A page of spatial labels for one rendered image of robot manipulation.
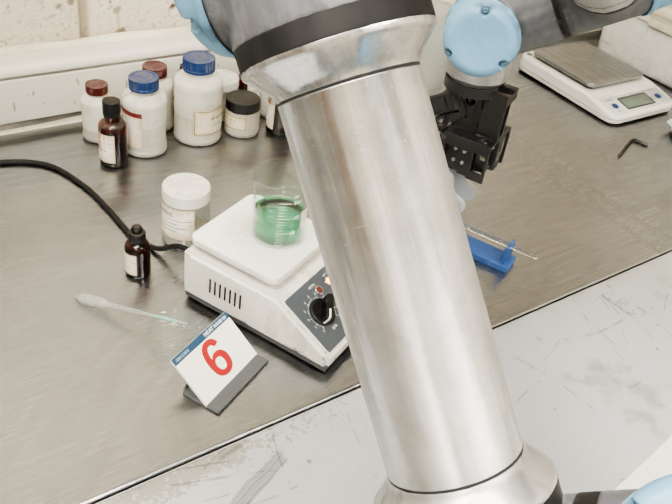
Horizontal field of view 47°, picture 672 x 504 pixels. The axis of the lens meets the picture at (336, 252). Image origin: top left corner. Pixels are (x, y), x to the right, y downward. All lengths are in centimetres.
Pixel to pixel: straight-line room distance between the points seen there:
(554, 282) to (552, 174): 29
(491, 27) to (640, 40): 102
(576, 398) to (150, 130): 67
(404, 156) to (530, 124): 102
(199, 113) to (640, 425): 72
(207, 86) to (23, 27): 27
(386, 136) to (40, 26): 86
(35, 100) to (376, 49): 86
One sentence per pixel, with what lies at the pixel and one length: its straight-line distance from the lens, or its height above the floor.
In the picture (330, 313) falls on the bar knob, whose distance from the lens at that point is 82.
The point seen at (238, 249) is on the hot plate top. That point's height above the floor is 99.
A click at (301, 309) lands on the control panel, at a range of 82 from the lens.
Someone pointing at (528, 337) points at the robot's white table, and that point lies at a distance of 95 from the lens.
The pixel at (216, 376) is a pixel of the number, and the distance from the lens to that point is 81.
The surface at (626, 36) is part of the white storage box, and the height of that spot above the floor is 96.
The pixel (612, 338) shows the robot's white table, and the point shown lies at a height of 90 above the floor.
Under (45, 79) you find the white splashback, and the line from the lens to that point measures 120.
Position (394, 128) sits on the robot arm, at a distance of 41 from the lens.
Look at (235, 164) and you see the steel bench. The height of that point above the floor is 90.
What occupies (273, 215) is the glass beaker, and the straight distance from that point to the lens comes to 82.
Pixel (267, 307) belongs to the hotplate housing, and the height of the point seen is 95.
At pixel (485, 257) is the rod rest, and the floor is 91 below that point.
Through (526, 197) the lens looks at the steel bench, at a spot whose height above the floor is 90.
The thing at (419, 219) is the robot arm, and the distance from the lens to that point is 42.
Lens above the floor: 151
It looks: 37 degrees down
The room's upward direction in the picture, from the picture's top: 9 degrees clockwise
